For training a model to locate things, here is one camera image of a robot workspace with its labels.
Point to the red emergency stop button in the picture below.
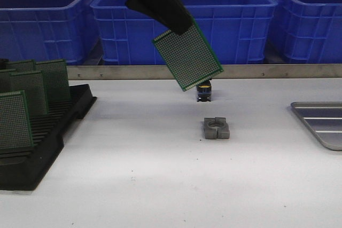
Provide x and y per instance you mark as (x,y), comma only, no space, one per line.
(204,91)

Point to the blue plastic crate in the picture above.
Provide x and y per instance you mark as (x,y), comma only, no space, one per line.
(47,30)
(307,31)
(235,29)

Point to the left blue plastic crate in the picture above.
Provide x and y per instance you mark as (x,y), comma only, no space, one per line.
(47,30)

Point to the green perforated board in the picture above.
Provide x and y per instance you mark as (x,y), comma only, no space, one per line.
(15,123)
(33,84)
(189,57)

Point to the steel table edge rail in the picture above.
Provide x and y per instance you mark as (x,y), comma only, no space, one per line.
(161,72)

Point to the far left green board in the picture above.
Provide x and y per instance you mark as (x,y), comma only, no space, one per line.
(5,79)

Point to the grey split clamp block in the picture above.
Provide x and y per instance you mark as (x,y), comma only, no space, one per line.
(216,128)

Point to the rear right green board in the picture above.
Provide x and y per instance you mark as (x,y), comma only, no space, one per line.
(56,79)

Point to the right blue plastic crate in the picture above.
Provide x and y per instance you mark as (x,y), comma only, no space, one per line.
(307,31)

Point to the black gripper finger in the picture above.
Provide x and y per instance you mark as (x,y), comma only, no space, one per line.
(172,14)
(149,6)

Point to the rear left green board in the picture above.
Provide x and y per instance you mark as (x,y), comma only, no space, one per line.
(22,66)

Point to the black slotted board rack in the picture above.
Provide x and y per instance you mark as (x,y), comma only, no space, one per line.
(22,169)

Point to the centre blue plastic crate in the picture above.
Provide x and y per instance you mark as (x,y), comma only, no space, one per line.
(235,29)

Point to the silver metal tray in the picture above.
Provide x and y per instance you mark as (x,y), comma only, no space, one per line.
(323,120)

